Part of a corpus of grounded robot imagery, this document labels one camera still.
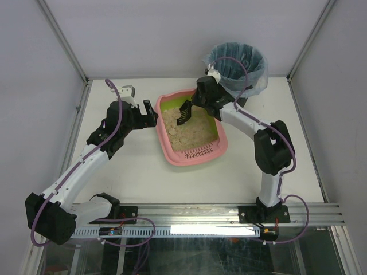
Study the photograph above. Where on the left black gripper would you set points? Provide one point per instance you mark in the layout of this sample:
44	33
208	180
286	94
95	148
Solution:
140	118

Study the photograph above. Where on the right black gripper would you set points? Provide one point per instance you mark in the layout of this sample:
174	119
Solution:
197	99

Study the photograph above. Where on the black litter scoop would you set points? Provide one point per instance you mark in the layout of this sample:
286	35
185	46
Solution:
185	112

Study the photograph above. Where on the pink green litter box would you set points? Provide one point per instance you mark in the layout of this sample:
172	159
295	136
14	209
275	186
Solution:
193	156

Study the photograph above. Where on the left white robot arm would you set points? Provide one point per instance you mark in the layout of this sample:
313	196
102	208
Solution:
53	213

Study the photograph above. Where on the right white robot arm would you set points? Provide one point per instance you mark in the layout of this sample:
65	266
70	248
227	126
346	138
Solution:
274	151

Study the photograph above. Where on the beige cat litter pellets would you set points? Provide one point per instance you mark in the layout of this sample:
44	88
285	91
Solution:
194	133

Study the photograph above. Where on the black trash bin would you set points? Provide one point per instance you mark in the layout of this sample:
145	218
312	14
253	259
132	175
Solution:
240	102

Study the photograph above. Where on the blue plastic bin liner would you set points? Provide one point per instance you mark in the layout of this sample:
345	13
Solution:
243	68

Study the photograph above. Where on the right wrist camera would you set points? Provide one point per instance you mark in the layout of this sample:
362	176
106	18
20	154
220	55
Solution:
210	71

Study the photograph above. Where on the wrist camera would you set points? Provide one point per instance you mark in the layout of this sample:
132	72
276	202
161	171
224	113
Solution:
210	71
127	94

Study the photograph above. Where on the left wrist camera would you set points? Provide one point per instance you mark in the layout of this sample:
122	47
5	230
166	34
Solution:
127	94

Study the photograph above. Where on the white slotted cable duct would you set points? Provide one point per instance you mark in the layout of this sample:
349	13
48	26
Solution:
175	231

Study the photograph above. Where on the left aluminium frame post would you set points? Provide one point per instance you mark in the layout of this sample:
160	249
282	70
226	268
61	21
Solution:
60	36

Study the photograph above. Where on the aluminium frame post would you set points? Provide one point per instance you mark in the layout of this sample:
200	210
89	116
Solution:
60	36
328	7

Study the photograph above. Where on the aluminium mounting rail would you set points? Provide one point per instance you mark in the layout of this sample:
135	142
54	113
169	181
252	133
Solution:
291	214

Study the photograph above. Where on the right aluminium frame post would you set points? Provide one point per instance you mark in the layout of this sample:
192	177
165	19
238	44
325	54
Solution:
328	7

